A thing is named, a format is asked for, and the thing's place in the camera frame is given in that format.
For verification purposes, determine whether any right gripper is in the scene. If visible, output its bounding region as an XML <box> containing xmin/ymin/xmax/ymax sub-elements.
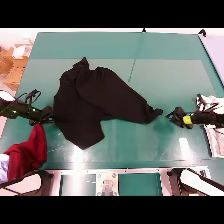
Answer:
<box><xmin>166</xmin><ymin>106</ymin><xmax>188</xmax><ymax>129</ymax></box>

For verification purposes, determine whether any black shirt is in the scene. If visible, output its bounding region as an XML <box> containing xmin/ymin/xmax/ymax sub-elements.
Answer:
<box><xmin>52</xmin><ymin>57</ymin><xmax>165</xmax><ymax>151</ymax></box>

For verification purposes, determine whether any red garment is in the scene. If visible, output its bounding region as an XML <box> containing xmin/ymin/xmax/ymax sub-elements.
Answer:
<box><xmin>3</xmin><ymin>122</ymin><xmax>49</xmax><ymax>181</ymax></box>

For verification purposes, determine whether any pale blue garment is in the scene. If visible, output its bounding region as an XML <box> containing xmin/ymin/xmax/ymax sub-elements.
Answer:
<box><xmin>0</xmin><ymin>153</ymin><xmax>11</xmax><ymax>184</ymax></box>

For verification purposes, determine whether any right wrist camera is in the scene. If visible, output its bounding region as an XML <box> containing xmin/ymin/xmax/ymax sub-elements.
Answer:
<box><xmin>195</xmin><ymin>94</ymin><xmax>220</xmax><ymax>114</ymax></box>

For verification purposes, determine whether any silver frame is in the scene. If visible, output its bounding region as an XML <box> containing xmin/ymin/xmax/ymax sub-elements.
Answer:
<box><xmin>42</xmin><ymin>167</ymin><xmax>214</xmax><ymax>197</ymax></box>

